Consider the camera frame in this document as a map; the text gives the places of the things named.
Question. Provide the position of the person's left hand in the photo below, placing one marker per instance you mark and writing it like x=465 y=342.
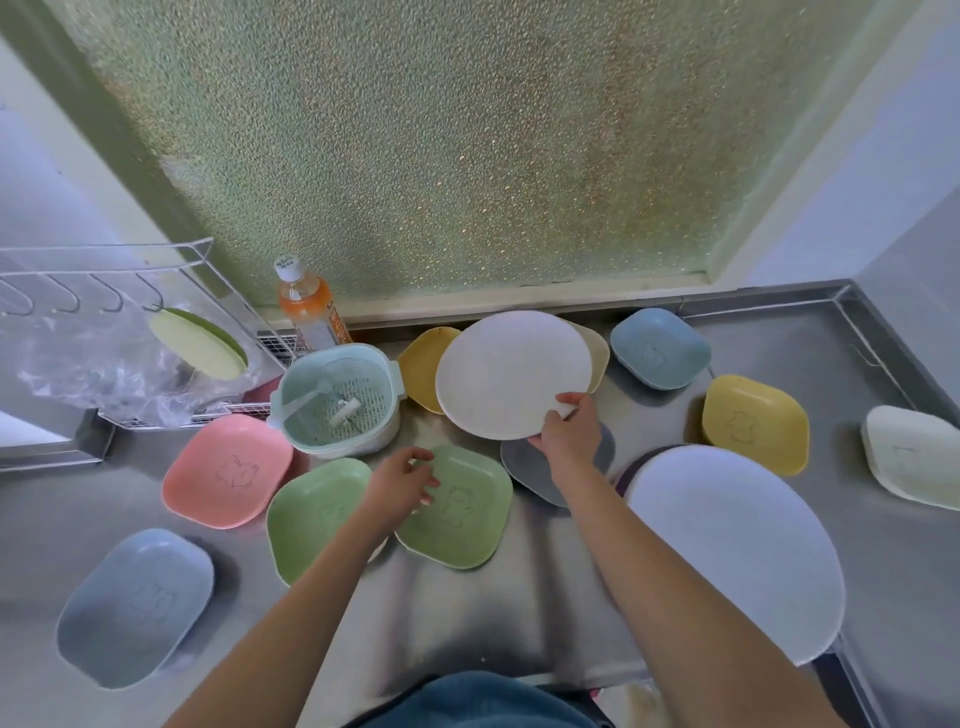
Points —
x=401 y=491

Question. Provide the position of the person's right hand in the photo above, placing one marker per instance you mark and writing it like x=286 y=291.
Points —
x=570 y=446

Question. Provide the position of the green square dish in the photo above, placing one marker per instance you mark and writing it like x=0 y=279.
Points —
x=315 y=517
x=469 y=517

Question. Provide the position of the cream square dish back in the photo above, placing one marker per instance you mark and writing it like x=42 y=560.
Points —
x=598 y=356

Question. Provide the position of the cream square dish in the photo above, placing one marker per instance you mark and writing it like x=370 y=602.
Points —
x=911 y=457
x=598 y=356

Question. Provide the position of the pale lavender small round plate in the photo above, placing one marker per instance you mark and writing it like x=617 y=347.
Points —
x=502 y=375

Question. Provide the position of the yellow square dish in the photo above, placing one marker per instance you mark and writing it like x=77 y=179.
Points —
x=420 y=371
x=756 y=424

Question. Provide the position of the pink square dish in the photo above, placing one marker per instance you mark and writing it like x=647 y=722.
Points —
x=227 y=471

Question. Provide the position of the white small round plate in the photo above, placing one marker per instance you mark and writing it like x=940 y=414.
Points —
x=735 y=547

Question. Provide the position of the blue-grey square dish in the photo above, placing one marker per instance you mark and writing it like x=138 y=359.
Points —
x=135 y=607

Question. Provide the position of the white large round plate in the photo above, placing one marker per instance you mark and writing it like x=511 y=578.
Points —
x=823 y=626

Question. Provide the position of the person's right forearm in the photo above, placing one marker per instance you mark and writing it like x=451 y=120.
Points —
x=675 y=615

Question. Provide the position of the person's left forearm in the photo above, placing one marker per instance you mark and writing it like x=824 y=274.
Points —
x=285 y=637

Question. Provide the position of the small white plastic piece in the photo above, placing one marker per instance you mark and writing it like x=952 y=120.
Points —
x=345 y=412

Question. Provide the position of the mint green strainer bowl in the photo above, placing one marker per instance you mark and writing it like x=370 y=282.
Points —
x=315 y=390

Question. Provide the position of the orange drink bottle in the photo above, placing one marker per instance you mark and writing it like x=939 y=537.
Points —
x=307 y=307

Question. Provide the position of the blue knit top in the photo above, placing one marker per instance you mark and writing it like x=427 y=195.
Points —
x=480 y=705

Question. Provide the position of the yellow green oval sponge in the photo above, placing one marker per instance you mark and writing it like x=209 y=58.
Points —
x=199 y=345

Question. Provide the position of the frosted glass window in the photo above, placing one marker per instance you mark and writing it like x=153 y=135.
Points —
x=450 y=135

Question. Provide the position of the clear plastic bag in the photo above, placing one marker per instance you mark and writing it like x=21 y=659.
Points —
x=75 y=367

